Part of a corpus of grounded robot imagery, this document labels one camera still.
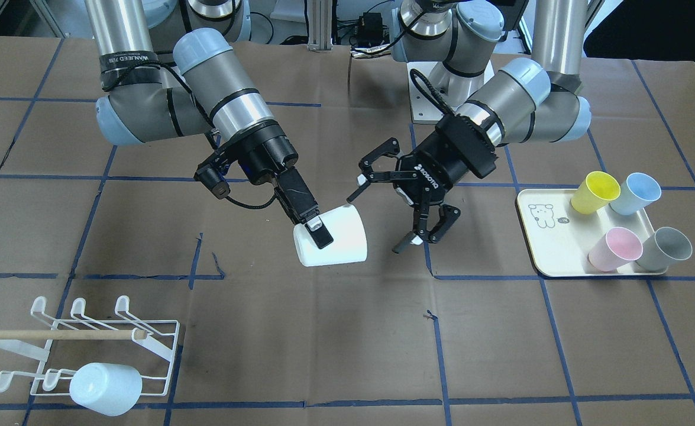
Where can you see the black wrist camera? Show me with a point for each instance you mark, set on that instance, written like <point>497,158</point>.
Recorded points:
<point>213,179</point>

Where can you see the cream rabbit tray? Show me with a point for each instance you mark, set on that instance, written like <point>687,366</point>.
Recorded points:
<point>559,238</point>

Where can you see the light blue plastic cup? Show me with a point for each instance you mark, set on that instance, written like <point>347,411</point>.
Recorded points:
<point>106,388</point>

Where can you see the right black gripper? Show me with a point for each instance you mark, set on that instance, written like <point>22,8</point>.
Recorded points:
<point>271,152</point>

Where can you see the aluminium frame post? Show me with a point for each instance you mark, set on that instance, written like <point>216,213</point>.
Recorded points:
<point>320,24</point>

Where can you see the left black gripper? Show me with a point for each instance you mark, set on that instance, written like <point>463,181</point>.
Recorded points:
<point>445,161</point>

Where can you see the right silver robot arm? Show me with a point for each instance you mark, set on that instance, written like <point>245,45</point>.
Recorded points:
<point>214,93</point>

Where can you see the white plastic cup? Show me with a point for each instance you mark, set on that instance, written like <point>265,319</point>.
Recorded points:
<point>349,239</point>

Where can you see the grey plastic cup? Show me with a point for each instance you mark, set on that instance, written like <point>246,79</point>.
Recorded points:
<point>665,247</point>

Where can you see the pink plastic cup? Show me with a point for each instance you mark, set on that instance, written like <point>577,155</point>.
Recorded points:
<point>619,246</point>

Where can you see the white wire cup rack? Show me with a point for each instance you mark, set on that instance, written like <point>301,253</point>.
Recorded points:
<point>61,346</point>

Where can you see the yellow plastic cup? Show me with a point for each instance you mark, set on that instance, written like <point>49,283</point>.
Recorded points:
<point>596,190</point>

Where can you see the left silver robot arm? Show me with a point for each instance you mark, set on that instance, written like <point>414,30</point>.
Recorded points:
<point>530,99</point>

